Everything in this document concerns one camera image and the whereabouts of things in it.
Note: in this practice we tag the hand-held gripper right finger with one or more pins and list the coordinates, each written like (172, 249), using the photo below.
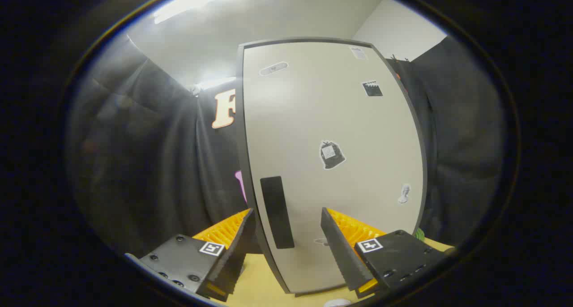
(342, 253)

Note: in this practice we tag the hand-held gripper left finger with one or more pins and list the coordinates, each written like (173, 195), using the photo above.
(233, 257)

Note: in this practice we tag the grey shoe cabinet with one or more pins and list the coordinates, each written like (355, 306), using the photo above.
(241, 141)

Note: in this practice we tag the beige shoe cabinet door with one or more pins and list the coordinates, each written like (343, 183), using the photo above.
(313, 119)

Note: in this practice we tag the small green object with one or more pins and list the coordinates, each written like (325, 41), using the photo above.
(419, 233)

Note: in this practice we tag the ceiling light panel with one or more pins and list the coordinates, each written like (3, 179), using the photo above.
(201, 0)

